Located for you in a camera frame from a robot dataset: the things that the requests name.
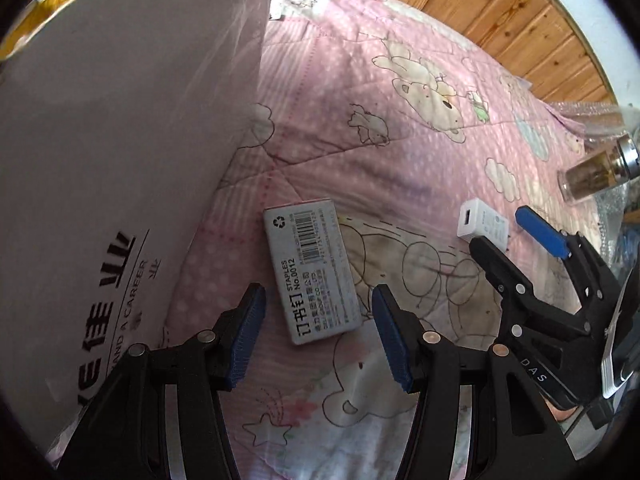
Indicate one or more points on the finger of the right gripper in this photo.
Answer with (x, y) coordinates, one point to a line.
(592, 279)
(518, 301)

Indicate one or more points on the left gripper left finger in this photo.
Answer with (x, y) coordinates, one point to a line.
(236, 333)

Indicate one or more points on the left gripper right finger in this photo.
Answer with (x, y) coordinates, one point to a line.
(411, 358)

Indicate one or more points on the white USB charger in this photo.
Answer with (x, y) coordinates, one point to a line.
(476, 219)

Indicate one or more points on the staples box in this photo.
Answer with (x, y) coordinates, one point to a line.
(312, 271)

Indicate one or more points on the person's right hand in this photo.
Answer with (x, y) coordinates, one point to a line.
(561, 415)

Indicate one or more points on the glass tea bottle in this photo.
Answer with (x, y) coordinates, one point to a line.
(616, 162)

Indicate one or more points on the pink cartoon quilt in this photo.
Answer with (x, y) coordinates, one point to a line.
(399, 120)

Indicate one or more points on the white cardboard box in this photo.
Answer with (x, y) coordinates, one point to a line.
(118, 120)

